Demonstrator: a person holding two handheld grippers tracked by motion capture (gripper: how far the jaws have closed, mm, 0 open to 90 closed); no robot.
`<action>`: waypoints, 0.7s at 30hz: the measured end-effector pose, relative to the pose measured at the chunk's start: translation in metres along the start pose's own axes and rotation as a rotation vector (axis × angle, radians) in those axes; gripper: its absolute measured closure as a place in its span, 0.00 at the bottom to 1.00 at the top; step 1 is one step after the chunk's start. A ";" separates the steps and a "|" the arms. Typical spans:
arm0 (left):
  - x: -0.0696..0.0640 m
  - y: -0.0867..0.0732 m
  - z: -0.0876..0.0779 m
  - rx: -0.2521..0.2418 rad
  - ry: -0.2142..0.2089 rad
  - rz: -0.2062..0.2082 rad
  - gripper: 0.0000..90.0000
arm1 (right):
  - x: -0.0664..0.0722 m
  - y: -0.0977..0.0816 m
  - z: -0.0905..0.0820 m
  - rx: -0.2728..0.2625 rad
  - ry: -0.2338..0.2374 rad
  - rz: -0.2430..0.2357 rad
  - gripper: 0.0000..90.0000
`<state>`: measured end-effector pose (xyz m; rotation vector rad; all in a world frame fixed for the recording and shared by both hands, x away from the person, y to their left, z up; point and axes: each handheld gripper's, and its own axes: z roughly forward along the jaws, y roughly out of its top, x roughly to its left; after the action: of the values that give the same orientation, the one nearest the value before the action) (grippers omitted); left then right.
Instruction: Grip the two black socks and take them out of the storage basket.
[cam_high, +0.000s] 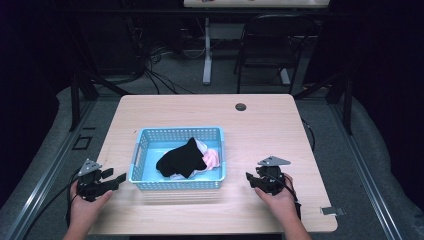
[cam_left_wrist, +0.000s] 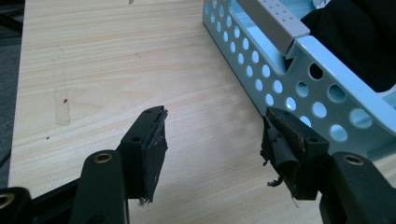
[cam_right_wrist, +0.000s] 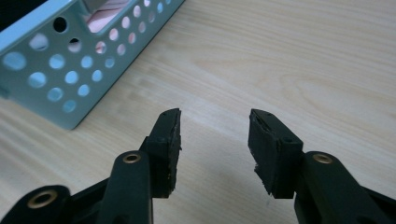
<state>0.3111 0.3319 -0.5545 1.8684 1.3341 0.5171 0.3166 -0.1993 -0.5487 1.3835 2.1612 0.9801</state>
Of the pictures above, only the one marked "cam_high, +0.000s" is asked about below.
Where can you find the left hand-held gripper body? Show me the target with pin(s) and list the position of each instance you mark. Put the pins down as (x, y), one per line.
(89, 182)

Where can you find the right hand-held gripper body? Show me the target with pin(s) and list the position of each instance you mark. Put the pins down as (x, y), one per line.
(273, 178)

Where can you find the blue plastic basket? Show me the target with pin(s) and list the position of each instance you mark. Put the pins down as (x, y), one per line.
(150, 155)

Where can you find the pink and white cloth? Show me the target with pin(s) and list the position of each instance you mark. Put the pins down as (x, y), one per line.
(212, 158)

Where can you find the black cloth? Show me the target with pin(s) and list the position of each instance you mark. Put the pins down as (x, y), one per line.
(181, 160)

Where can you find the person's right hand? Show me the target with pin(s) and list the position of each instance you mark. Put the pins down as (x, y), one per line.
(281, 205)

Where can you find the person's left hand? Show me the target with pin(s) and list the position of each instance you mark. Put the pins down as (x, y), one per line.
(81, 211)

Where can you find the grey tape piece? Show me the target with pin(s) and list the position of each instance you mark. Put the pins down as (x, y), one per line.
(332, 211)

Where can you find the black metal stand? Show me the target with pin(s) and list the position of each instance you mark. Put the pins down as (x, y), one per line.
(346, 100)
(76, 100)

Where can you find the white table leg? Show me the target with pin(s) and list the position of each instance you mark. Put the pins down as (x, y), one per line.
(207, 56)

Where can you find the black folding chair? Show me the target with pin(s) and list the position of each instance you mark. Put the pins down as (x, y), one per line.
(271, 43)

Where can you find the black square floor frame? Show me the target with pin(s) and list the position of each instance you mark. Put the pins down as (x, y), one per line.
(82, 142)

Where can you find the aluminium floor rail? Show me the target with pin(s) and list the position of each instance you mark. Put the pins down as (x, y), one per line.
(46, 173)
(363, 173)

